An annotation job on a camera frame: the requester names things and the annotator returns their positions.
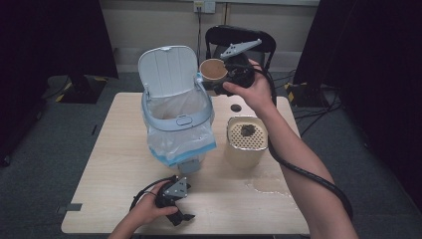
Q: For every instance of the grey lidded trash bin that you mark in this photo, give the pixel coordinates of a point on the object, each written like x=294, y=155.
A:
x=169, y=73

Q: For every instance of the black stand base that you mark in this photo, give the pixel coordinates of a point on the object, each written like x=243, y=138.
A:
x=83, y=89
x=305, y=94

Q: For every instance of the dark round table grommet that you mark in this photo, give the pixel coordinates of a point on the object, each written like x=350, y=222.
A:
x=236, y=108

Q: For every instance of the small black floor stick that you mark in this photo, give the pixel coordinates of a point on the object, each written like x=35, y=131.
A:
x=94, y=129

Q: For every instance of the wet liquid spill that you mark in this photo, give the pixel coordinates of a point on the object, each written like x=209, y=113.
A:
x=268, y=185

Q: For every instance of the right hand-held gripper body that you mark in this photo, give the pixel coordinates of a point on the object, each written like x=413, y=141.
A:
x=240, y=71

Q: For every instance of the dark curtain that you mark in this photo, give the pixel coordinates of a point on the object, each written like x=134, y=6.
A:
x=49, y=36
x=371, y=66

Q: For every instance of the black folding chair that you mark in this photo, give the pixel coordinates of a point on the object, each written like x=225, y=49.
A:
x=229, y=35

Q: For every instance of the brown paper cup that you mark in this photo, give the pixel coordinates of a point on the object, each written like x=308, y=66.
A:
x=212, y=69

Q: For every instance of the clear blue-edged bin bag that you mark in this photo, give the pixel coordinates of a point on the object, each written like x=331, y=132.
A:
x=180, y=142

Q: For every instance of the person's left hand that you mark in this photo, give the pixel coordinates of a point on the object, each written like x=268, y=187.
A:
x=147, y=209

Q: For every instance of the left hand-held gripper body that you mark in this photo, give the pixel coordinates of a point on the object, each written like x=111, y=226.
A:
x=175, y=190

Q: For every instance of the dark wet tea leaves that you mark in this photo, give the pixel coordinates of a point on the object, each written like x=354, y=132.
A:
x=247, y=130

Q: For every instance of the grey tape strip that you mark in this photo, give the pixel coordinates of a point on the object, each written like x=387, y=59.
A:
x=69, y=208

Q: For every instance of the beige strainer container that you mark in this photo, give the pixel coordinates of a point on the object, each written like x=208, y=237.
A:
x=245, y=156

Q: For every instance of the white wall outlet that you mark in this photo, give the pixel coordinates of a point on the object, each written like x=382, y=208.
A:
x=204, y=5

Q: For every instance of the person's right hand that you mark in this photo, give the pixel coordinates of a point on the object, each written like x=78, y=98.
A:
x=258, y=93

